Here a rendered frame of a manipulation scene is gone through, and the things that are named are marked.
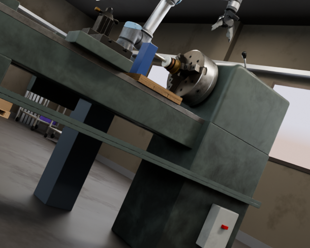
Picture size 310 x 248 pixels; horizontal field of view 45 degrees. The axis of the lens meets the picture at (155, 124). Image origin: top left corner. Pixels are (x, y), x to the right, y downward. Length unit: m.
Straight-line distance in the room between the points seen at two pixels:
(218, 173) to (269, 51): 3.85
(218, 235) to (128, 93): 1.03
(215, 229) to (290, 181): 2.78
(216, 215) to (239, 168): 0.34
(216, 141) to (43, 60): 1.09
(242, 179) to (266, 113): 0.44
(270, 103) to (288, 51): 3.32
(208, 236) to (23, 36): 1.48
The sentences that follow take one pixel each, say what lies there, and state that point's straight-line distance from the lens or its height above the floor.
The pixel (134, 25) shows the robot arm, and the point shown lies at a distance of 2.62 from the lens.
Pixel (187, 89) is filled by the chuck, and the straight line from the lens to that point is 2.18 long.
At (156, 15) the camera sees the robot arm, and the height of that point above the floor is 1.46.
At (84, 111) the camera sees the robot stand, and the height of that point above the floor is 0.63.
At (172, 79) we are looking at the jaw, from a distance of 2.23.
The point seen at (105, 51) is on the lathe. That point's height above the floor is 0.90.
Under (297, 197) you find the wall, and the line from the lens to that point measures 4.91.
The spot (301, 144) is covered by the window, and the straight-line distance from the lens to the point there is 5.06.
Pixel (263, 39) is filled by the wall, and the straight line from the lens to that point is 6.13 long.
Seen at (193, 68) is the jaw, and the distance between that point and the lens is 2.17.
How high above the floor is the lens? 0.56
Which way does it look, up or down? 4 degrees up
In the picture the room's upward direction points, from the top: 24 degrees clockwise
